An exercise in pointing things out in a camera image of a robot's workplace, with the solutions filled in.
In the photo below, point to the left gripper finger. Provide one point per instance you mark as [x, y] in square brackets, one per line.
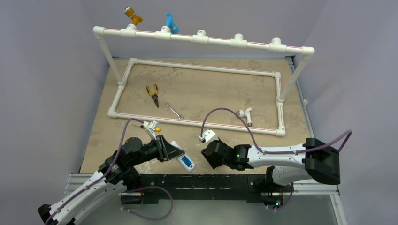
[167, 156]
[167, 149]

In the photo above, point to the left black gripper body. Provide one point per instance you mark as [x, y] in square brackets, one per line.
[152, 151]

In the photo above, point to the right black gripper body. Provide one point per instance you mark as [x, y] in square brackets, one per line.
[210, 153]

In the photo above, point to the blue battery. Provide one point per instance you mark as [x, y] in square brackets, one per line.
[186, 161]

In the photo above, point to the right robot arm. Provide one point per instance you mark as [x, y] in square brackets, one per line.
[310, 160]

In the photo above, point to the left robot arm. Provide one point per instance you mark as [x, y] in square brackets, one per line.
[116, 175]

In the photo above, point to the silver wrench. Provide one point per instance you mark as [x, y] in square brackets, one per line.
[174, 111]

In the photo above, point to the white plastic faucet tap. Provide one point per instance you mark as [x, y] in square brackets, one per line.
[245, 114]

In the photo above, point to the blue faucet nozzle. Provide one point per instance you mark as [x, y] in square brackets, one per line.
[174, 29]

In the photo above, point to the orange faucet nozzle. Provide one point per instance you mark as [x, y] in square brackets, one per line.
[130, 13]

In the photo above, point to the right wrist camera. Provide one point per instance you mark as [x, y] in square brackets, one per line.
[208, 136]

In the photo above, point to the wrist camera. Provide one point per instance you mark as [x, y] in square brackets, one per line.
[150, 126]
[208, 136]

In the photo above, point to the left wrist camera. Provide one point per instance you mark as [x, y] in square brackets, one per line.
[150, 126]

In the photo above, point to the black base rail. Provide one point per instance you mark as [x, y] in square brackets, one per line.
[251, 188]

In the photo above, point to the yellow handled pliers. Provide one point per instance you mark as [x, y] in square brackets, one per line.
[154, 95]

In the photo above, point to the aluminium table frame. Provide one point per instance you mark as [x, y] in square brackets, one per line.
[146, 173]

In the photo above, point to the white PVC pipe frame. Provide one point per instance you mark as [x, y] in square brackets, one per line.
[201, 37]

